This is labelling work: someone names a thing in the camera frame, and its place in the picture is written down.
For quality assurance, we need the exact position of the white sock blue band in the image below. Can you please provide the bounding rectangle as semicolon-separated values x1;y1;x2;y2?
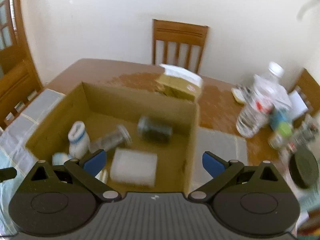
68;121;90;159

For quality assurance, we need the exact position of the light blue round toy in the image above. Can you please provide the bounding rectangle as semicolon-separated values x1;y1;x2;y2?
52;153;73;166

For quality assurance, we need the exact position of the white green labelled box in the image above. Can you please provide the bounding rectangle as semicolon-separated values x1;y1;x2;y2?
110;148;158;187

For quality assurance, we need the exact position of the jar with dark contents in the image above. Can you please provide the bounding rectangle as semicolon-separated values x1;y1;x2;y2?
137;116;173;143

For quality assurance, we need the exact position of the green tissue pack front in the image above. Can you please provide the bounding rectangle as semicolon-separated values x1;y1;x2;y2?
95;169;108;184

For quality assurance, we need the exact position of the teal checked table cloth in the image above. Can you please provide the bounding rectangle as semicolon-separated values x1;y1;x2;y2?
1;90;307;239

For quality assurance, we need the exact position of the green lid small jar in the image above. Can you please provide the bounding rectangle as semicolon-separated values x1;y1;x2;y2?
268;121;292;150

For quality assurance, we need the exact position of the brown cardboard box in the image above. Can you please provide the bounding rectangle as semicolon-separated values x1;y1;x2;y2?
25;83;199;194

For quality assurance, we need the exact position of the large jar black lid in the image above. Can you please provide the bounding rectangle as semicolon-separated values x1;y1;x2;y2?
289;146;319;189

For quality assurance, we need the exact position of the clear plastic water bottle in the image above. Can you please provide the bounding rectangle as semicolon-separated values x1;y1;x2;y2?
236;61;292;138

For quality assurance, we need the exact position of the wooden chair left side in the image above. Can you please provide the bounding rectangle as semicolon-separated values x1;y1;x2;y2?
1;60;43;130

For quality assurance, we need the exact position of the wooden chair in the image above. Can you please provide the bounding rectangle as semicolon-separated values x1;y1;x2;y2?
1;60;43;130
152;19;209;74

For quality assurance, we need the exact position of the gold tissue box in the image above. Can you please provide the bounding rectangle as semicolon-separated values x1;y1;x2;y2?
155;64;203;102

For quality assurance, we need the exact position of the stack of white papers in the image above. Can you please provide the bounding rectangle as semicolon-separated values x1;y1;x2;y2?
289;90;308;120

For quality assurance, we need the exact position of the wooden chair right corner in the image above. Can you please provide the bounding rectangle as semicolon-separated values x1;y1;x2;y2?
290;68;319;117

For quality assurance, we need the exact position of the wooden chair far side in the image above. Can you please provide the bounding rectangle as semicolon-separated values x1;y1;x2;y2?
152;19;209;74

